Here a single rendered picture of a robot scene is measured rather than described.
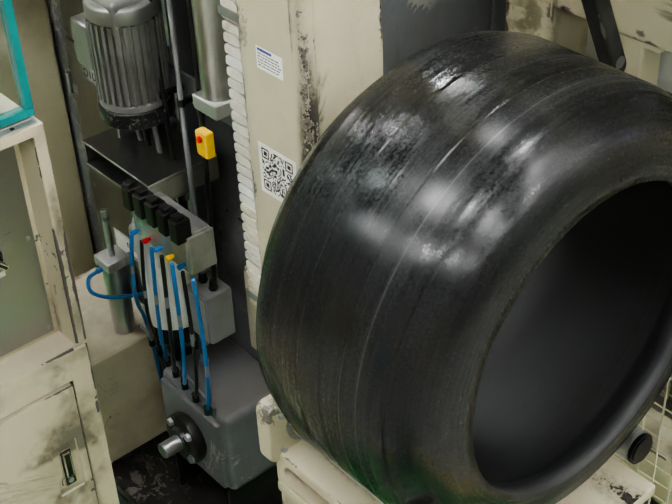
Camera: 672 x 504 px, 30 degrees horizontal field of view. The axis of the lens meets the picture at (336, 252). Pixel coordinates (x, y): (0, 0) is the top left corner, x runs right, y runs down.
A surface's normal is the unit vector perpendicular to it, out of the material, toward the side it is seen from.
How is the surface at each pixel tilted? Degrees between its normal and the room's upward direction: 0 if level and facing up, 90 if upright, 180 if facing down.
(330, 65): 90
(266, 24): 90
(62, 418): 90
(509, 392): 18
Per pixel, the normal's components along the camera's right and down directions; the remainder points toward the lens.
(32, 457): 0.65, 0.43
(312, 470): -0.04, -0.80
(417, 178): -0.46, -0.43
